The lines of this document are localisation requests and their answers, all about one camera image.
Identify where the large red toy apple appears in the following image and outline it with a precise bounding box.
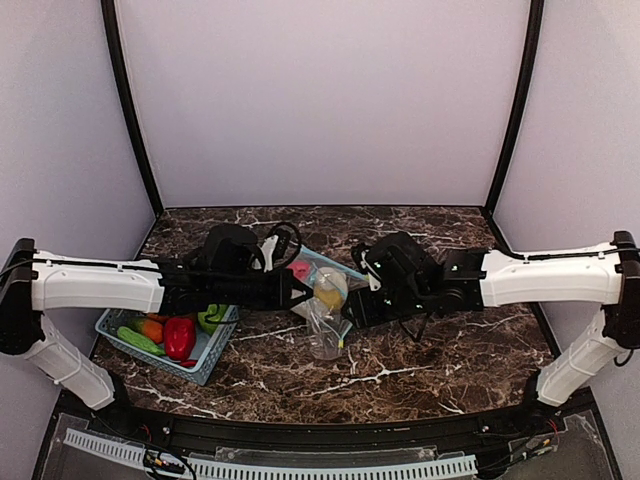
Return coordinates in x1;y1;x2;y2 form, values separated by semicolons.
288;260;312;282

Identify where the yellow toy potato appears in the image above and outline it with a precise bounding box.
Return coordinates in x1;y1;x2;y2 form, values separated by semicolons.
314;289;345;311

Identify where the large clear zip bag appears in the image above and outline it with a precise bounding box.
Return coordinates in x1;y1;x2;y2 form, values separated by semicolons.
288;247;369;320

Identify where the small clear zip bag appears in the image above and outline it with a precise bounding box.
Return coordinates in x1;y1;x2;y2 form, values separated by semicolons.
306;298;353;361

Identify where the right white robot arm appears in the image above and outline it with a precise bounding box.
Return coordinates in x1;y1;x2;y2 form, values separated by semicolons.
341;231;639;409

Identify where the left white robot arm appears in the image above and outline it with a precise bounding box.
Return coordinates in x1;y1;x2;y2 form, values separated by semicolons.
1;224;313;411

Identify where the light blue plastic basket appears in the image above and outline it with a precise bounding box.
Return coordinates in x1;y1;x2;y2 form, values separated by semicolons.
95;306;239;386

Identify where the red toy bell pepper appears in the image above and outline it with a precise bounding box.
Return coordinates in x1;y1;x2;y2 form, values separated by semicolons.
163;317;196;362

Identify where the orange toy carrot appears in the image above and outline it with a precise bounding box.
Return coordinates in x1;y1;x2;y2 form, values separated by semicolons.
127;317;164;344

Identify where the green toy cucumber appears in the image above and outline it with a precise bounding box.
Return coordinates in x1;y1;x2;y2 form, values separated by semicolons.
117;326;166;357

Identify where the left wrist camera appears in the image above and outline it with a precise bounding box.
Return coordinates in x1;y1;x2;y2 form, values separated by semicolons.
260;221;303;272

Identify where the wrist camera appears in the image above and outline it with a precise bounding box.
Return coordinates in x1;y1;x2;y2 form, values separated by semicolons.
260;221;303;272
350;242;382;292

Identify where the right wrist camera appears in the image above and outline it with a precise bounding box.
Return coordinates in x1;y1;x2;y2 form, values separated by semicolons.
350;242;382;292

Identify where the white slotted cable duct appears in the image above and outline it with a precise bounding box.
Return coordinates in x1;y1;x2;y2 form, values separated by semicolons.
63;428;479;480

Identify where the black front frame rail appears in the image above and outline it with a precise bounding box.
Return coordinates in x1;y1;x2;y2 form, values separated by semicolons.
89;406;564;454

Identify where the left black frame post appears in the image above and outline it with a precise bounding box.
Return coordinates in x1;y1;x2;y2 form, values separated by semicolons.
100;0;165;218

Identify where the black frame post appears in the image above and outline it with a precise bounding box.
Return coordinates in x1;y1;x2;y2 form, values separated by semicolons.
484;0;545;218
100;0;165;218

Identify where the right black frame post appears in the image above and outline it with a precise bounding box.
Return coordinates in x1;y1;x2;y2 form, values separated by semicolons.
484;0;545;218

